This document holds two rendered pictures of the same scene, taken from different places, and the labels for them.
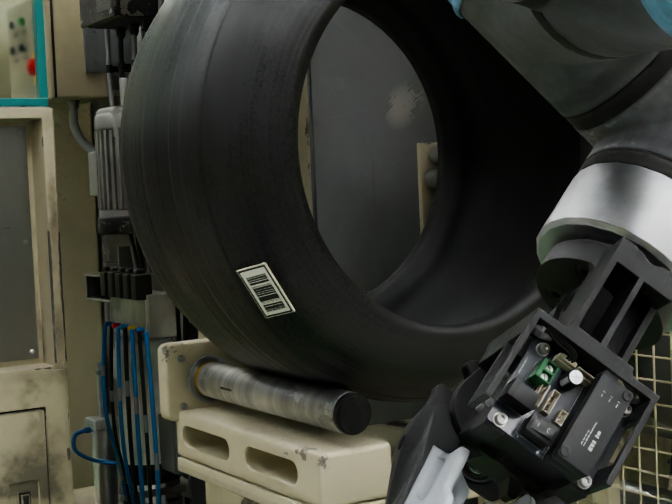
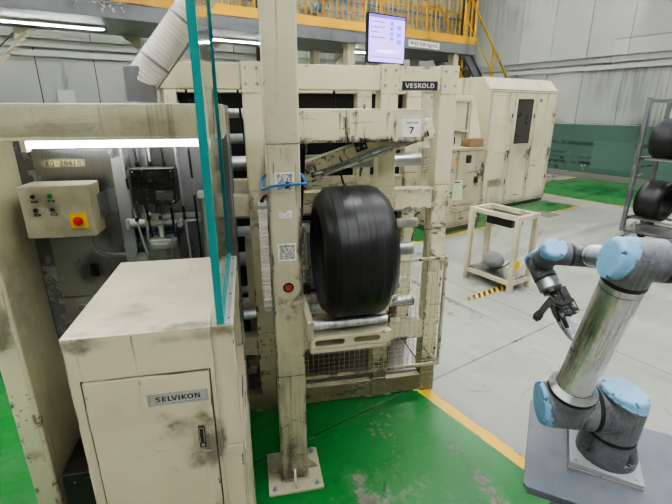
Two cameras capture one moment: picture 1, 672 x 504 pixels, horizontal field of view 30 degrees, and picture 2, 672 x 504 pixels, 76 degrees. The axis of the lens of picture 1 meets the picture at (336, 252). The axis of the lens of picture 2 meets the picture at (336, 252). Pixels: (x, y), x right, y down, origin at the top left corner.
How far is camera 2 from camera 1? 2.02 m
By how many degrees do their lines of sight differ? 70
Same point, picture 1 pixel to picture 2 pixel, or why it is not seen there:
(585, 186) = (554, 279)
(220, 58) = (395, 247)
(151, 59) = (358, 247)
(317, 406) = (381, 319)
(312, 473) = (387, 335)
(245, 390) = (345, 323)
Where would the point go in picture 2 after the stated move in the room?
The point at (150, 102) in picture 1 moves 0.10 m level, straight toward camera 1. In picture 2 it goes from (365, 259) to (391, 261)
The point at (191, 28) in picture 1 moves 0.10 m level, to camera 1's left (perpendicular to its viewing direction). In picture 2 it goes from (379, 239) to (372, 246)
